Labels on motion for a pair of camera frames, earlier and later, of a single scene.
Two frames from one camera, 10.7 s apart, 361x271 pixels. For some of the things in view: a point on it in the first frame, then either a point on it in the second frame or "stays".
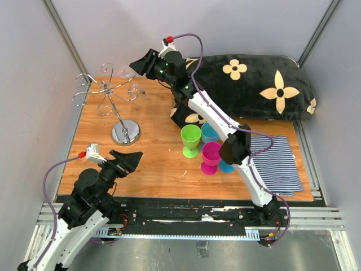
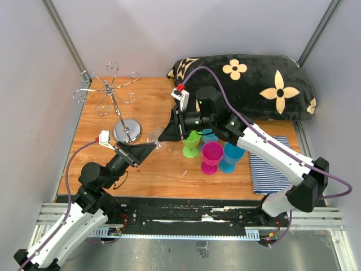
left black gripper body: [120, 169] → [123, 153]
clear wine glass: [135, 91] → [153, 137]
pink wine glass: [211, 157] stays
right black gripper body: [157, 67] → [181, 121]
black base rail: [236, 217] stays
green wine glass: [190, 135] stays
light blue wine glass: [208, 134] stays
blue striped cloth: [276, 166] stays
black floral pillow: [250, 87] stays
